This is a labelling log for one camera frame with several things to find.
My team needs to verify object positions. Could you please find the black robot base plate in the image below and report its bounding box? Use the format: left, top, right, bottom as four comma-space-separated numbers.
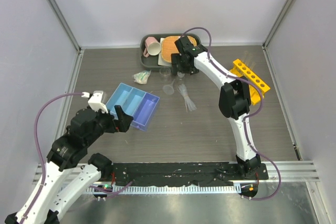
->
98, 162, 269, 187

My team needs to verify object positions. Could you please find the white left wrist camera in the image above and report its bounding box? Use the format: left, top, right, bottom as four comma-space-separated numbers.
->
81, 91, 109, 114

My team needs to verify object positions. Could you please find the clear glass beaker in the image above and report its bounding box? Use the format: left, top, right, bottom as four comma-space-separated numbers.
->
160, 67, 171, 82

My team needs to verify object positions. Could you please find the plastic glove packet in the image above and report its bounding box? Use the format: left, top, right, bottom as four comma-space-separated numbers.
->
133, 70, 151, 85

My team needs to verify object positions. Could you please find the clear plastic funnel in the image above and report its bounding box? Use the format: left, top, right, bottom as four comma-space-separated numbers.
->
162, 80, 175, 95

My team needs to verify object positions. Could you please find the dark green plastic tray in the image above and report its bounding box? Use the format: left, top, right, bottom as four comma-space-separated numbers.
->
140, 33, 201, 71

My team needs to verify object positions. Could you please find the blue three-compartment organizer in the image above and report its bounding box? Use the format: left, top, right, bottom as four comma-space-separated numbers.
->
106, 83, 160, 131

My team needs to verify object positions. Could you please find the bundle of plastic pipettes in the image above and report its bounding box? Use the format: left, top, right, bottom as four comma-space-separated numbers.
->
178, 84, 197, 111

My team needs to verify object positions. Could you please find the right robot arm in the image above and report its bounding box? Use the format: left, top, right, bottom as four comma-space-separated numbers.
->
171, 36, 261, 179

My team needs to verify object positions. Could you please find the orange woven basket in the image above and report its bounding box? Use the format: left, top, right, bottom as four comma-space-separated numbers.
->
160, 35, 181, 63

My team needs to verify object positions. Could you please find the clear glass test tube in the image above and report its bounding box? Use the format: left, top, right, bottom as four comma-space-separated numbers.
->
242, 51, 250, 67
250, 61, 256, 73
248, 54, 254, 68

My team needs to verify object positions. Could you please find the clear glass stoppered bottle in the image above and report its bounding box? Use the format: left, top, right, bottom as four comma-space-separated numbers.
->
177, 72, 185, 79

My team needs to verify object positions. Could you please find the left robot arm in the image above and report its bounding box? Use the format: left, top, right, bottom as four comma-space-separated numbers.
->
5, 105, 133, 223

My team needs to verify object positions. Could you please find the white slotted cable duct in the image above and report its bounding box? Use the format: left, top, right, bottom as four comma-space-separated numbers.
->
89, 184, 242, 195

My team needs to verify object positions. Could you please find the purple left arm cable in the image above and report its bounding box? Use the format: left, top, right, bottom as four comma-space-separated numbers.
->
25, 92, 87, 219

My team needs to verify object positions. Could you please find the yellow test tube rack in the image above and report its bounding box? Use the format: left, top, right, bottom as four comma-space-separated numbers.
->
230, 59, 270, 105

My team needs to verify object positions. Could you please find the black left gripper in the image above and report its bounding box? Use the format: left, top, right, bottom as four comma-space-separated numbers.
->
86, 104, 133, 145

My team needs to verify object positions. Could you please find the pink ceramic mug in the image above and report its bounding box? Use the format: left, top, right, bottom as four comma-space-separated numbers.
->
143, 37, 161, 58

